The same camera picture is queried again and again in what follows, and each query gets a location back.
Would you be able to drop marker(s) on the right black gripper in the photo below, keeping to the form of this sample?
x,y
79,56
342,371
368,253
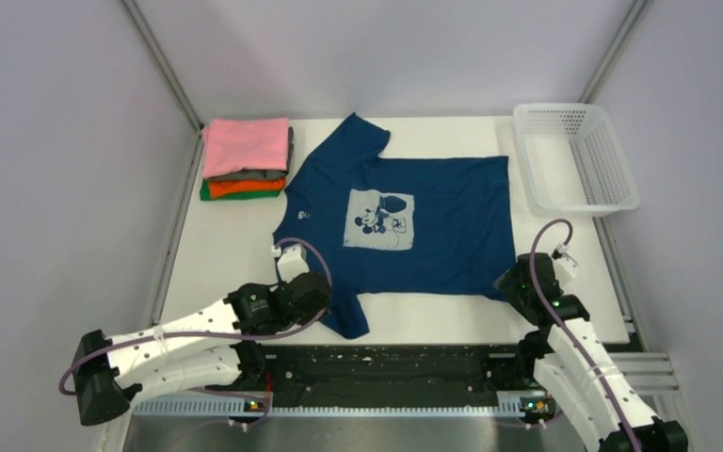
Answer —
x,y
510,289

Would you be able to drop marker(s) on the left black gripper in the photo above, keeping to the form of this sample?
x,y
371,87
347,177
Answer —
x,y
313,314

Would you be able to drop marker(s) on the dark blue t shirt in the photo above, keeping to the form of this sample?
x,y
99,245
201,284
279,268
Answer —
x,y
398,225

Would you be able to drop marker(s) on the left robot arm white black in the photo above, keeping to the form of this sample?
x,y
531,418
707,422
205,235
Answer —
x,y
217,347

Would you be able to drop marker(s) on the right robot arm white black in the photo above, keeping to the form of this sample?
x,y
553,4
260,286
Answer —
x,y
565,357

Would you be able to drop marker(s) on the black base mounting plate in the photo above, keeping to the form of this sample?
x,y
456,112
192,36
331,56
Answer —
x,y
387,376

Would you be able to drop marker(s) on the white plastic basket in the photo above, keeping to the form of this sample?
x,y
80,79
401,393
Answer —
x,y
571,160

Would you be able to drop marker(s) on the grey folded t shirt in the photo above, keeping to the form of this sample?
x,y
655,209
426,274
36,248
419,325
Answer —
x,y
265,174

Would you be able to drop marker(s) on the orange folded t shirt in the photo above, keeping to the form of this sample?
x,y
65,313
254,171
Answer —
x,y
218,189

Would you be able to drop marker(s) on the green folded t shirt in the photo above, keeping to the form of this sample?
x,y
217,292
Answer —
x,y
237,197

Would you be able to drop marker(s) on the pink folded t shirt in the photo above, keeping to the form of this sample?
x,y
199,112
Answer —
x,y
231,146

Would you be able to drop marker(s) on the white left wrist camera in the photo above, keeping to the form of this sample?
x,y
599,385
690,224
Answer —
x,y
290,261

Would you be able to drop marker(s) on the white slotted cable duct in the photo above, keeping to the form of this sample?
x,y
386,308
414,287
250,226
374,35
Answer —
x,y
199,405

